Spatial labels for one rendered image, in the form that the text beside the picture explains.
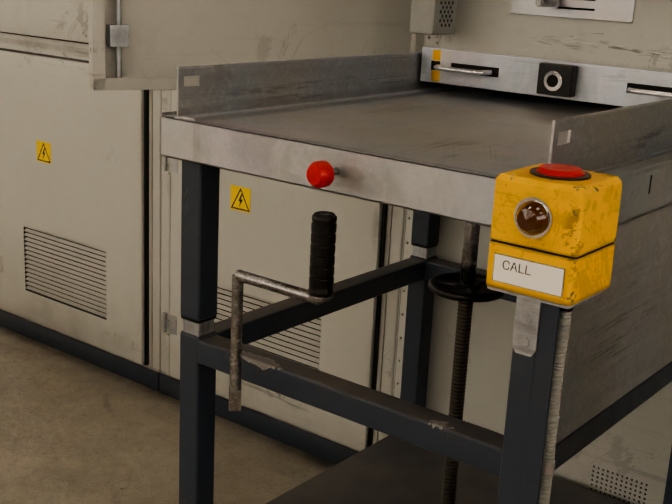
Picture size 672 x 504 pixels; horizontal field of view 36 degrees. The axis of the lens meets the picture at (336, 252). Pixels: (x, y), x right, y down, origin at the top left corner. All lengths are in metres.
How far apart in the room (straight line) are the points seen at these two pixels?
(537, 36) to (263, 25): 0.48
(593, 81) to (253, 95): 0.54
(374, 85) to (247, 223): 0.63
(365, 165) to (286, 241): 1.01
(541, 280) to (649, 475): 1.10
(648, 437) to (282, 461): 0.83
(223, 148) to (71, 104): 1.35
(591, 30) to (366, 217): 0.62
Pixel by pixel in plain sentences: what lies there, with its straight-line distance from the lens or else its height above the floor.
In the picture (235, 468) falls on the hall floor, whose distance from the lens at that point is 2.28.
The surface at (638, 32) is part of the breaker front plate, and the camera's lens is 1.68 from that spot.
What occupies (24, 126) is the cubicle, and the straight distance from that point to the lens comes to 2.85.
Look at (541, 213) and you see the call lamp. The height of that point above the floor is 0.88.
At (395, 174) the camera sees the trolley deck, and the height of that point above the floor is 0.83.
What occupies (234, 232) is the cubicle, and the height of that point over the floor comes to 0.47.
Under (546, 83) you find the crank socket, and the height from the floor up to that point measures 0.89.
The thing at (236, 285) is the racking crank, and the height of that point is 0.65.
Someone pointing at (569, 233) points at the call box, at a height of 0.86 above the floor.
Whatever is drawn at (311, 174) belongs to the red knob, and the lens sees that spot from 1.21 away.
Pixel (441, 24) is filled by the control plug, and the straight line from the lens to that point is 1.74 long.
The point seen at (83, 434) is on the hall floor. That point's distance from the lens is 2.45.
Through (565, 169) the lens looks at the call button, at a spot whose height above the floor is 0.91.
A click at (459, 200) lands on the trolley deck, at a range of 1.15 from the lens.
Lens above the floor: 1.06
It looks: 16 degrees down
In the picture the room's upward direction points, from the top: 3 degrees clockwise
